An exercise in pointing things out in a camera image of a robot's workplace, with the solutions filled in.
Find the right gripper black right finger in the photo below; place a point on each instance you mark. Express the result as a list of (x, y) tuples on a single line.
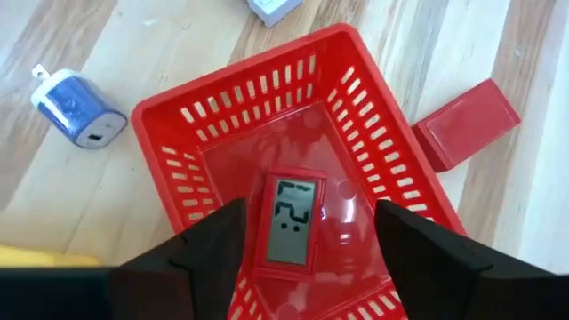
[(427, 266)]

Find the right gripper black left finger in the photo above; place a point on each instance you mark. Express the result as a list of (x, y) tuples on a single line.
[(200, 266)]

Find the blue USB wall charger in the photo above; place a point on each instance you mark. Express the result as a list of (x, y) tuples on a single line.
[(75, 106)]

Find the white plastic adapter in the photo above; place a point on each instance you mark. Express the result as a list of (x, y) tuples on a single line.
[(273, 11)]

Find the red digital clock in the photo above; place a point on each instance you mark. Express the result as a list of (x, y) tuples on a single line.
[(289, 222)]

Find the red rectangular plastic box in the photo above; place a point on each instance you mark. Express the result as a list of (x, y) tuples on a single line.
[(467, 124)]

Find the yellow slotted plastic basket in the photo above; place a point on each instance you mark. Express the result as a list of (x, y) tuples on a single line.
[(44, 258)]

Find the red slotted plastic basket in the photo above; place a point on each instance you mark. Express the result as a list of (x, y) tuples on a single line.
[(331, 37)]

